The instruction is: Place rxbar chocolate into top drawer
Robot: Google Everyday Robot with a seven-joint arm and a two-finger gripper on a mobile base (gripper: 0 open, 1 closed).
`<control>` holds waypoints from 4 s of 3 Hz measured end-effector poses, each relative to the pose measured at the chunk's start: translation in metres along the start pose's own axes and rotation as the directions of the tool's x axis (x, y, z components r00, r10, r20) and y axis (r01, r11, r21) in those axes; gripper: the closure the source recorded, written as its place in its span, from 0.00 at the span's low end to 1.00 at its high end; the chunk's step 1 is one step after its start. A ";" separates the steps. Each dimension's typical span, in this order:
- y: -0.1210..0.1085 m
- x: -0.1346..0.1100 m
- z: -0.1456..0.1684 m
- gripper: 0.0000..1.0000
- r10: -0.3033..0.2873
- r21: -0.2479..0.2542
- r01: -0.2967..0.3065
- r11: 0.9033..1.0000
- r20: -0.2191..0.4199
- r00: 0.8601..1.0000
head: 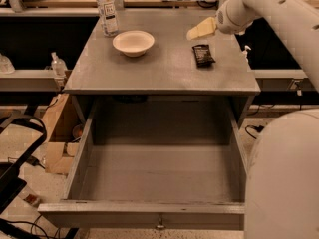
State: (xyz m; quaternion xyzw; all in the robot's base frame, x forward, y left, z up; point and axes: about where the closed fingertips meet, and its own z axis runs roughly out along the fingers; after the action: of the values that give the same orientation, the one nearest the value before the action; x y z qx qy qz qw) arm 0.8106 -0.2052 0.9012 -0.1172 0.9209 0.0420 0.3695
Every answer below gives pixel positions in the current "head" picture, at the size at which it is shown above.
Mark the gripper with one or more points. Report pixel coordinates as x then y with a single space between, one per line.
228 20

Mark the black rxbar chocolate wrapper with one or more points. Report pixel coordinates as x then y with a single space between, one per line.
202 55

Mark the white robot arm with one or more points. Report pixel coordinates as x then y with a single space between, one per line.
282 181

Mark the open grey top drawer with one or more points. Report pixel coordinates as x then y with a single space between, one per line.
175 159

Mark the metal drawer knob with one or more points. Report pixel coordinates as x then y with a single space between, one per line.
160 225

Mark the small white pump bottle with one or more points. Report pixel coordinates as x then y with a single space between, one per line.
245 52

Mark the grey wooden cabinet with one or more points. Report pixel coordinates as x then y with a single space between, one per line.
169 66

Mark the white ceramic bowl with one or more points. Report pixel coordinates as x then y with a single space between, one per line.
133 43

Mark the clear plastic water bottle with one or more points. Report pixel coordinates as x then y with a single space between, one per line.
108 16

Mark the clear pump sanitizer bottle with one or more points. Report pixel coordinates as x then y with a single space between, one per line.
58 65

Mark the brown cardboard box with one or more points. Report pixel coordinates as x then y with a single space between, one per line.
60 118

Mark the clear plastic dome container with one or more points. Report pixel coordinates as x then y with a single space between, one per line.
6 67

